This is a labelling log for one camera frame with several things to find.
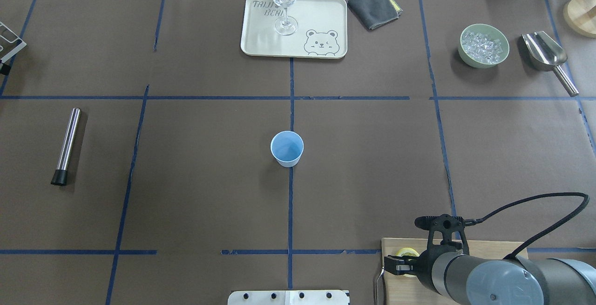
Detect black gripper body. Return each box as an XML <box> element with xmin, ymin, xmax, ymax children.
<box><xmin>413</xmin><ymin>245</ymin><xmax>447</xmax><ymax>289</ymax></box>

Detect lemon slice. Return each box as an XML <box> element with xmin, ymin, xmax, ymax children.
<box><xmin>396</xmin><ymin>247</ymin><xmax>420</xmax><ymax>258</ymax></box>

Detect steel muddler black tip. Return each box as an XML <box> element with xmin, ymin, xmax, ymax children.
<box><xmin>51</xmin><ymin>108</ymin><xmax>81</xmax><ymax>186</ymax></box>

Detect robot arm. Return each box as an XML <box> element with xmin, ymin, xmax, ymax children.
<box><xmin>379</xmin><ymin>239</ymin><xmax>595</xmax><ymax>305</ymax></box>

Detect blue paper cup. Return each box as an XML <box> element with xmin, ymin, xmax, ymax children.
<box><xmin>270</xmin><ymin>131</ymin><xmax>304</xmax><ymax>168</ymax></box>

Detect wooden cutting board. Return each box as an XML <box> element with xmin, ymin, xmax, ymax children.
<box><xmin>377</xmin><ymin>237</ymin><xmax>521</xmax><ymax>305</ymax></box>

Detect green bowl of ice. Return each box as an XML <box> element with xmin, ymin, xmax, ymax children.
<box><xmin>458</xmin><ymin>24</ymin><xmax>509</xmax><ymax>68</ymax></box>

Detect steel ice scoop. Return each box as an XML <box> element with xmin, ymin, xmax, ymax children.
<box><xmin>521</xmin><ymin>31</ymin><xmax>579</xmax><ymax>97</ymax></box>

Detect cream bear serving tray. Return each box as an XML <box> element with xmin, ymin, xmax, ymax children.
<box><xmin>240</xmin><ymin>0</ymin><xmax>348</xmax><ymax>59</ymax></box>

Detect grey folded cloth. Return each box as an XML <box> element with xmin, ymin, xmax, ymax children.
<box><xmin>347</xmin><ymin>0</ymin><xmax>404</xmax><ymax>31</ymax></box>

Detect round wooden stand base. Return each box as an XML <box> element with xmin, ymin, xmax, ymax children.
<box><xmin>563</xmin><ymin>0</ymin><xmax>596</xmax><ymax>39</ymax></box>

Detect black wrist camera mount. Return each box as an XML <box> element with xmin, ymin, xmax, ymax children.
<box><xmin>414</xmin><ymin>214</ymin><xmax>470</xmax><ymax>255</ymax></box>

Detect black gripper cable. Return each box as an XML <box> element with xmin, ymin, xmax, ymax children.
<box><xmin>461</xmin><ymin>192</ymin><xmax>590</xmax><ymax>260</ymax></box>

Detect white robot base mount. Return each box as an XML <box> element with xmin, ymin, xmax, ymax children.
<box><xmin>227</xmin><ymin>290</ymin><xmax>351</xmax><ymax>305</ymax></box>

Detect white wire cup rack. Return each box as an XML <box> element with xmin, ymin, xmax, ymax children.
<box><xmin>0</xmin><ymin>22</ymin><xmax>27</xmax><ymax>75</ymax></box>

